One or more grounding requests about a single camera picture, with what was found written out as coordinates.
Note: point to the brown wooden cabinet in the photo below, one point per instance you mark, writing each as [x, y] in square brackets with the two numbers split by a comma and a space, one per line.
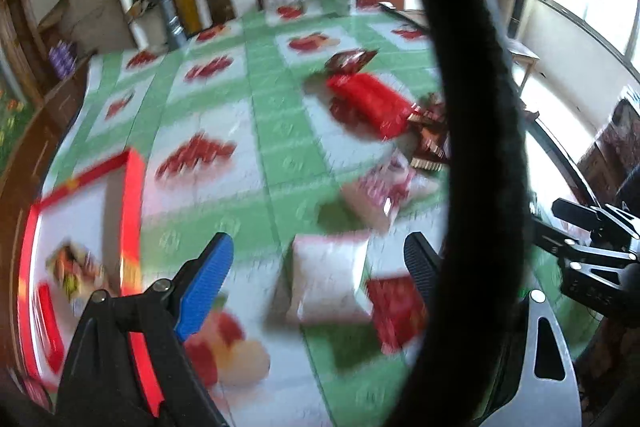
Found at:
[30, 32]

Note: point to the purple package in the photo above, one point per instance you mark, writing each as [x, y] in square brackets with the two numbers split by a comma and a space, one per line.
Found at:
[62, 59]

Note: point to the dark red flowered snack packet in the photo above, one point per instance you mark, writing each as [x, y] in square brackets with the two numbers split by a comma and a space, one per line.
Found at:
[395, 312]

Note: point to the green checked fruit tablecloth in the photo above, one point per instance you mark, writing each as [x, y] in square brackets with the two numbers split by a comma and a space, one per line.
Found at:
[280, 167]

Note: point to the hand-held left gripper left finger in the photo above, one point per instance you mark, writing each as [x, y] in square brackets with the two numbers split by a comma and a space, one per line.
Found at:
[207, 287]

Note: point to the wooden stool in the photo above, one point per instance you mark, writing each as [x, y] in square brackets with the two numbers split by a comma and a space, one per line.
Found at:
[525, 52]

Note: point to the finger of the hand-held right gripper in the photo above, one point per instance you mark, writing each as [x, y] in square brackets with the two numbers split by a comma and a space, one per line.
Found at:
[595, 217]
[575, 247]

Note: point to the red cardboard box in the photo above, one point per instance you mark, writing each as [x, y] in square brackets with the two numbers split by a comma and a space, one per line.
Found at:
[132, 207]

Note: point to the colourful snack packet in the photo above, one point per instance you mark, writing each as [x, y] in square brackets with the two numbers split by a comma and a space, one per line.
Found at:
[70, 268]

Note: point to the pink and white snack packet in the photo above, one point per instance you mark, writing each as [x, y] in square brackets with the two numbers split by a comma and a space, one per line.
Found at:
[380, 197]

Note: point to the floral wall picture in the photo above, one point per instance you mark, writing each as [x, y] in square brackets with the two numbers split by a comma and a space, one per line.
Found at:
[12, 122]

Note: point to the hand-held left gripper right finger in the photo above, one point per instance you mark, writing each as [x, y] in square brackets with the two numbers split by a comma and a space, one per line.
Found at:
[422, 269]

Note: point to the dark brown snack packet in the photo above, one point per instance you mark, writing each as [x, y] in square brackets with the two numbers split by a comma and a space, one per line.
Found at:
[432, 112]
[430, 149]

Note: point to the bright red snack packet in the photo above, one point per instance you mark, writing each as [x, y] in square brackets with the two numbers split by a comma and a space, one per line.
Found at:
[370, 102]

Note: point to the small dark red snack packet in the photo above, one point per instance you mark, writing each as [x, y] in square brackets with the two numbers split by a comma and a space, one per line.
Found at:
[350, 61]

